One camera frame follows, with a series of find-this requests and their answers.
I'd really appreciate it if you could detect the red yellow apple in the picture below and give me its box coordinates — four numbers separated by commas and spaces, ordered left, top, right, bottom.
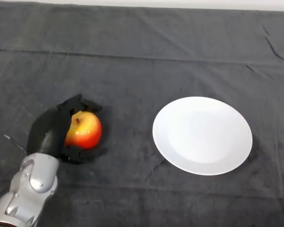
64, 111, 103, 149

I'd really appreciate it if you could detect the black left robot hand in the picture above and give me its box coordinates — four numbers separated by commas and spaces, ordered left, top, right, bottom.
27, 93, 108, 166

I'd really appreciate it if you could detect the white round plate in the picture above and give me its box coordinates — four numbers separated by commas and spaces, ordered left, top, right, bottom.
152, 96, 253, 176

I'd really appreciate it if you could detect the black cloth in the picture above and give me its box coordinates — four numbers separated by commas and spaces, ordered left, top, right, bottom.
0, 1, 284, 227

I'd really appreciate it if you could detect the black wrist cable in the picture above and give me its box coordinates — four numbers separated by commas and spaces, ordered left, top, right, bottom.
0, 127, 28, 154

